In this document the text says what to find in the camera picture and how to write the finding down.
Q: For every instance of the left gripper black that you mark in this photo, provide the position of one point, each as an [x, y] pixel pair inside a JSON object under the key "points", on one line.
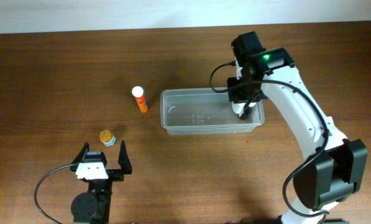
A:
{"points": [[117, 175]]}

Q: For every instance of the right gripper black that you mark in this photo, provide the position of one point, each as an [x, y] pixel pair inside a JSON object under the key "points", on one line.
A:
{"points": [[236, 98]]}

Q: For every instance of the black bottle white cap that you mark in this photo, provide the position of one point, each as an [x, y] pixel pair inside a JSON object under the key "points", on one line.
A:
{"points": [[246, 111]]}

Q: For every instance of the gold lid small jar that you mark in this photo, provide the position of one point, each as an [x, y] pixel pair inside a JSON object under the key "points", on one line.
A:
{"points": [[107, 138]]}

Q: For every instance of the white spray bottle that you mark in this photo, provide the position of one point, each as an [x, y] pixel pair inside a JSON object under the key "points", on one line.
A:
{"points": [[238, 108]]}

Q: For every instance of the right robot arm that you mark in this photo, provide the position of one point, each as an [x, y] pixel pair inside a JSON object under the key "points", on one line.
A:
{"points": [[334, 165]]}

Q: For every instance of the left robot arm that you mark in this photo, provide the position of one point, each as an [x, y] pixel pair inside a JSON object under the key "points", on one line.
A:
{"points": [[93, 206]]}

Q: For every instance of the clear plastic container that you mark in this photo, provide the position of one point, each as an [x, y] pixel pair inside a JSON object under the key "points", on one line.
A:
{"points": [[201, 111]]}

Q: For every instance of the orange effervescent tablet tube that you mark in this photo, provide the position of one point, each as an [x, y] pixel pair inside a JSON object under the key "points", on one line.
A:
{"points": [[138, 94]]}

